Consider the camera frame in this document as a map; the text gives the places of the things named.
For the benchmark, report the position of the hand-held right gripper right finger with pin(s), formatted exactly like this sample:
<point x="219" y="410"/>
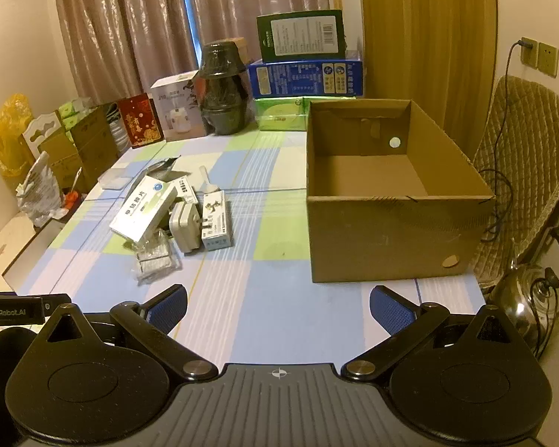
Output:
<point x="391" y="309"/>

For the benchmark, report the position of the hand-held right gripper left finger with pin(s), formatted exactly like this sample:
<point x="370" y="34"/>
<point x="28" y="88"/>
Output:
<point x="167" y="309"/>

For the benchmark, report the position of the large cardboard box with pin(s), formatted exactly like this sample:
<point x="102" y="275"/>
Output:
<point x="391" y="237"/>

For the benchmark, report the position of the white plastic spoon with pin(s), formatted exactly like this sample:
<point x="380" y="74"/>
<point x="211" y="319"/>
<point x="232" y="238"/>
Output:
<point x="209" y="181"/>

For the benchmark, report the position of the clear plastic box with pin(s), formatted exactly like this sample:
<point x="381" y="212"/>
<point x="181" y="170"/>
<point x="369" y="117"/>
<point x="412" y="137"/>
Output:
<point x="114" y="179"/>

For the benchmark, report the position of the checked cloth desktop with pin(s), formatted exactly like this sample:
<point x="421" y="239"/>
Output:
<point x="270" y="195"/>

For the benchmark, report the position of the small clear plastic case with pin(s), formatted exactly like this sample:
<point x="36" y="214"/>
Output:
<point x="154" y="256"/>

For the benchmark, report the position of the white side table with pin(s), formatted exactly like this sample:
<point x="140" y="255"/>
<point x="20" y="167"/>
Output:
<point x="14" y="247"/>

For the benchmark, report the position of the white charger adapter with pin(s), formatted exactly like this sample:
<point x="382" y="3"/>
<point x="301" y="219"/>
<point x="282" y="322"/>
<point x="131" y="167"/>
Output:
<point x="185" y="226"/>

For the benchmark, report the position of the small white and blue box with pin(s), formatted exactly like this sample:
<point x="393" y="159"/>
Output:
<point x="216" y="221"/>

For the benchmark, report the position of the large white medicine box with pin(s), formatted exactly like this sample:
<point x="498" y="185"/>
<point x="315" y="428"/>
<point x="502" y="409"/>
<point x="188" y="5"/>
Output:
<point x="142" y="209"/>

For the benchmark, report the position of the white plastic bag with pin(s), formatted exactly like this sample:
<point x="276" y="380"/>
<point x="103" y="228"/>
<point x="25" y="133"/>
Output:
<point x="39" y="191"/>

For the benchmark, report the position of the stainless steel kettle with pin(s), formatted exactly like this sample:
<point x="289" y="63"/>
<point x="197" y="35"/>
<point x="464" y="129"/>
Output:
<point x="526" y="298"/>

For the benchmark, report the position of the silver foil bag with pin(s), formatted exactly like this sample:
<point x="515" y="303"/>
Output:
<point x="160" y="167"/>

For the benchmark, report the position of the light brown cardboard box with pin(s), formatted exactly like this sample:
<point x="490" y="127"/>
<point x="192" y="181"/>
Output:
<point x="60" y="158"/>

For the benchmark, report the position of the yellow plastic bag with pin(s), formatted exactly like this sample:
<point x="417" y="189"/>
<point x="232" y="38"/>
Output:
<point x="7" y="135"/>

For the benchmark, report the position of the dark brown cardboard box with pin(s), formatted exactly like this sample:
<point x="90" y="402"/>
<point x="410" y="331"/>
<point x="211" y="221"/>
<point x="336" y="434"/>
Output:
<point x="98" y="144"/>

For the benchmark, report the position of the white carved wooden panel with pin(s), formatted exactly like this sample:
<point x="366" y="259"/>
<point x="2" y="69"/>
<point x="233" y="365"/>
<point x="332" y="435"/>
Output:
<point x="39" y="130"/>

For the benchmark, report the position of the stack of metal dishes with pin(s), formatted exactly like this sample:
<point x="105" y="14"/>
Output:
<point x="114" y="130"/>

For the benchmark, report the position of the red gift box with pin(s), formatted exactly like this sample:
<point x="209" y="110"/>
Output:
<point x="141" y="121"/>

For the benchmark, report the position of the white humidifier box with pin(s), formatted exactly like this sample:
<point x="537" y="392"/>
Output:
<point x="177" y="111"/>

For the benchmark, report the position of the green packs in cardboard box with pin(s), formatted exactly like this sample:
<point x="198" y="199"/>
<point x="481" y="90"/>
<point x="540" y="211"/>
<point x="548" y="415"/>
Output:
<point x="77" y="109"/>

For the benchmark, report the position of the green tissue pack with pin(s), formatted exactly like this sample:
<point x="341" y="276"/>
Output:
<point x="328" y="98"/>
<point x="279" y="114"/>

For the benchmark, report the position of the wrapped stack of black bowls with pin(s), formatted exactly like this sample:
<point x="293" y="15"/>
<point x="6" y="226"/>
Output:
<point x="222" y="88"/>

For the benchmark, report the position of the blue printed box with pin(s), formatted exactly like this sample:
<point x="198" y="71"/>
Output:
<point x="303" y="77"/>

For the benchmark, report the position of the dark green printed box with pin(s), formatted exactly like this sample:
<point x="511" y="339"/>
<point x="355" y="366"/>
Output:
<point x="300" y="37"/>

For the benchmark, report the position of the beige curtain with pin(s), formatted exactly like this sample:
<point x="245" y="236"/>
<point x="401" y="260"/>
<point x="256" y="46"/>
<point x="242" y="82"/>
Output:
<point x="121" y="23"/>

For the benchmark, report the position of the wall socket with plug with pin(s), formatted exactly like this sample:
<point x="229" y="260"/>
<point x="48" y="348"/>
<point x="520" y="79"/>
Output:
<point x="529" y="52"/>

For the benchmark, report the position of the empty wall socket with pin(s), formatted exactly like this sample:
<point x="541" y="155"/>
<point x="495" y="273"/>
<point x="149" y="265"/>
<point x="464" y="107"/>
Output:
<point x="548" y="59"/>

